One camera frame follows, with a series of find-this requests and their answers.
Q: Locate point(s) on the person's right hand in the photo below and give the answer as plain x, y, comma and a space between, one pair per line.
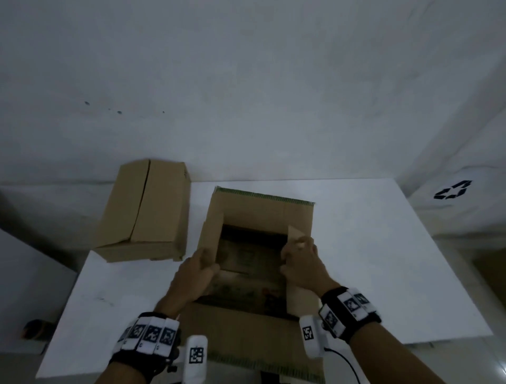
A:
308, 269

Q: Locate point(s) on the person's left hand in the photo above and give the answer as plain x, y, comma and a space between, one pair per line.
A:
189, 281

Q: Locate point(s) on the green-lined brown cardboard box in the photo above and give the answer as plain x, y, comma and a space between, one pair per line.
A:
257, 209

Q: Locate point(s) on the striped-edge brown cardboard box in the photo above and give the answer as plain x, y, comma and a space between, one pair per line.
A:
158, 205

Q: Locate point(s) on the person's left forearm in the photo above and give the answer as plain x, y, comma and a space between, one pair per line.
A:
114, 374

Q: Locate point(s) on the black right wristband white markers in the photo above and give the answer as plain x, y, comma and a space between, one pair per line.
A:
348, 312

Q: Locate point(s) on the black wristband white markers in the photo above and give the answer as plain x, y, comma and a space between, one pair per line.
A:
146, 340
348, 312

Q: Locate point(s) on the white table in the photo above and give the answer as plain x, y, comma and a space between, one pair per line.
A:
375, 257

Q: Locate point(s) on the black left wristband white markers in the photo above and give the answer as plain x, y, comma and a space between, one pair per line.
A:
146, 340

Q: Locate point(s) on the white recycling sign paper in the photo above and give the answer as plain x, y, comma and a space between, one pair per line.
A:
452, 190

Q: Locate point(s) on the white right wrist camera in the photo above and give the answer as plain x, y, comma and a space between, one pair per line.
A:
310, 334

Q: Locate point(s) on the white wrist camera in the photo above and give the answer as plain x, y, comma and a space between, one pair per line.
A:
310, 334
195, 356

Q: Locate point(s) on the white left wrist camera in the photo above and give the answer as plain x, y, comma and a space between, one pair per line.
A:
195, 356

